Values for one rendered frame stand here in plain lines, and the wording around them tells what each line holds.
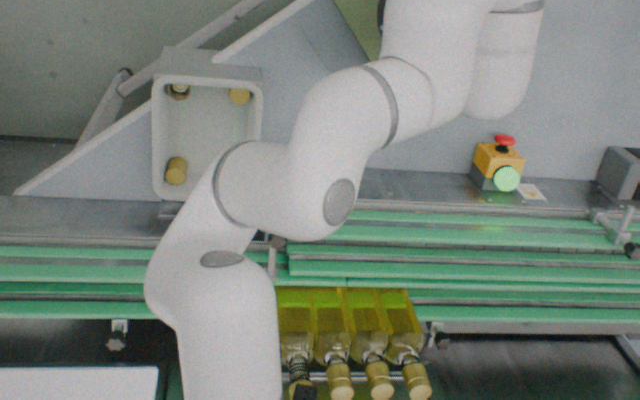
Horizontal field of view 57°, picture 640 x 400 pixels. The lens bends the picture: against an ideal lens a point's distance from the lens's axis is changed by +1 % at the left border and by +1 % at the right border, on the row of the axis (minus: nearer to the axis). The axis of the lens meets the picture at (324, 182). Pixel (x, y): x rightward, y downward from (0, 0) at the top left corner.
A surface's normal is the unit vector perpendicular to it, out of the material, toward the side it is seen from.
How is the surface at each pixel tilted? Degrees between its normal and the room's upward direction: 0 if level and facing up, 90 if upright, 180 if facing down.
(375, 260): 90
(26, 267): 90
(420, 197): 90
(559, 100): 0
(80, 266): 90
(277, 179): 72
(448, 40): 6
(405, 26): 44
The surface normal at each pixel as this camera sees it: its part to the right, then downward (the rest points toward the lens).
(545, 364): 0.11, -0.87
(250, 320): 0.55, 0.13
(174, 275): -0.66, -0.48
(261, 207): -0.77, 0.28
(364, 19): 0.11, 0.50
